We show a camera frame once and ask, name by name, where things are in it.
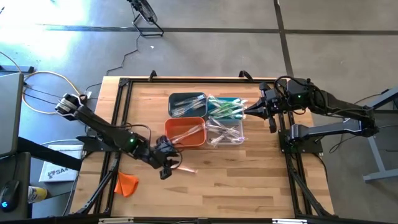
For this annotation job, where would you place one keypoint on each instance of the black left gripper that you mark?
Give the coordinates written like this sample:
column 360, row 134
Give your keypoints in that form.
column 163, row 154

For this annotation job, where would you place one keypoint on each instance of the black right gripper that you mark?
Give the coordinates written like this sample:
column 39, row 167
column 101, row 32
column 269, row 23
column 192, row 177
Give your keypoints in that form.
column 276, row 99

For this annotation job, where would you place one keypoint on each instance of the pink white toothbrush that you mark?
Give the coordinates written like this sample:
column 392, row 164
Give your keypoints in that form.
column 197, row 130
column 183, row 137
column 189, row 133
column 178, row 139

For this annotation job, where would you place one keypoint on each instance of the green white toothbrush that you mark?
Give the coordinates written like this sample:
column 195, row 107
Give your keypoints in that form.
column 221, row 109
column 239, row 110
column 214, row 100
column 227, row 117
column 238, row 103
column 228, row 107
column 230, row 101

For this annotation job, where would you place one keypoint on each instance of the purple white toothbrush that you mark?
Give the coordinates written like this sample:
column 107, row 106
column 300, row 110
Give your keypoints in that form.
column 224, row 124
column 237, row 140
column 212, row 125

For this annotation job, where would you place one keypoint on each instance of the clear toothbrush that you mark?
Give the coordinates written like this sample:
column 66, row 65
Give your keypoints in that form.
column 230, row 132

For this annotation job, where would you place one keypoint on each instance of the blue white toothbrush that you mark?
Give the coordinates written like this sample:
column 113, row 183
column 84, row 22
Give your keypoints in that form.
column 196, row 109
column 186, row 112
column 192, row 103
column 186, row 106
column 182, row 101

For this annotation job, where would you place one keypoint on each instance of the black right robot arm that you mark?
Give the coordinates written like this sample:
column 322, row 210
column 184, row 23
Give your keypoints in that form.
column 342, row 107

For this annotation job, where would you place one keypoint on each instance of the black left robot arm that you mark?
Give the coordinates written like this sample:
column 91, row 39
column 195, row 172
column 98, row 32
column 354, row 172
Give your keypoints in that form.
column 102, row 130

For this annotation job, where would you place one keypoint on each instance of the clear plastic bin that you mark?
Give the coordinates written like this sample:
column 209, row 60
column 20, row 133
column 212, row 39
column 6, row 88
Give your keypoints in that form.
column 239, row 123

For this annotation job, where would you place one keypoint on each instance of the orange plastic bin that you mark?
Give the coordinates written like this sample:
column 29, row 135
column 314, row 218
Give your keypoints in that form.
column 169, row 121

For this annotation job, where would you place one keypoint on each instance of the teal plastic bin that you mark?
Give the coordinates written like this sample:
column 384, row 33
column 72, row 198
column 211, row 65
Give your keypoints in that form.
column 209, row 109

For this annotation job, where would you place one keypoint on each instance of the orange cloth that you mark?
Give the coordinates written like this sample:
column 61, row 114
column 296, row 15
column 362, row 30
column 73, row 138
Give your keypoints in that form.
column 126, row 185

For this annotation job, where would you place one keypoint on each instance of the dark green plastic bin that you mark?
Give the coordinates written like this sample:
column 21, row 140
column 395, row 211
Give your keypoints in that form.
column 174, row 95

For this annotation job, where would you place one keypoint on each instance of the silver aluminium bar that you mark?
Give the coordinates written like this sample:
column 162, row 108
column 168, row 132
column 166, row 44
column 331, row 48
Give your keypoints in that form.
column 289, row 221
column 115, row 221

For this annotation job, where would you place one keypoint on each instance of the white printed box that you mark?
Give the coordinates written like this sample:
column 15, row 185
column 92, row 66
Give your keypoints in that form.
column 56, row 174

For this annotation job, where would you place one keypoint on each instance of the yellow white can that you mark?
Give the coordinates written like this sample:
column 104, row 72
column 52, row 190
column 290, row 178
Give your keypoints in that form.
column 37, row 194

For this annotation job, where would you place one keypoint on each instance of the black floor fan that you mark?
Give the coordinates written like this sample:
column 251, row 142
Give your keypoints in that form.
column 146, row 11

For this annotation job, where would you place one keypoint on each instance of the dark operator desk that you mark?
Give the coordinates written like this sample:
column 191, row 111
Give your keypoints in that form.
column 12, row 168

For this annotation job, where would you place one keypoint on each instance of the grey laptop computer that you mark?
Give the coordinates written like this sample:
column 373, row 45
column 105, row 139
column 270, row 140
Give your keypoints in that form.
column 11, row 115

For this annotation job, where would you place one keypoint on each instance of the black computer mouse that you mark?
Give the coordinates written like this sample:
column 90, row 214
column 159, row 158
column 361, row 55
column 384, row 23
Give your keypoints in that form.
column 9, row 197

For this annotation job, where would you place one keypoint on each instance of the black flat floor bar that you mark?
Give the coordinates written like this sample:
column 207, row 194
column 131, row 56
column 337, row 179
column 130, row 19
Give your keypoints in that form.
column 18, row 69

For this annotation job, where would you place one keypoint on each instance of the black aluminium table frame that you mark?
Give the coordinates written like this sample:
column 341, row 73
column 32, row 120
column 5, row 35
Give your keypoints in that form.
column 202, row 80

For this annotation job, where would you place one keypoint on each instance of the black diagonal frame strut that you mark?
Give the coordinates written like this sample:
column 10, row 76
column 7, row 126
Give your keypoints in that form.
column 311, row 193
column 99, row 186

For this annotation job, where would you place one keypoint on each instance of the grey metal desk frame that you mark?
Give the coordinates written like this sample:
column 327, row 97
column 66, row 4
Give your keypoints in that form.
column 371, row 144

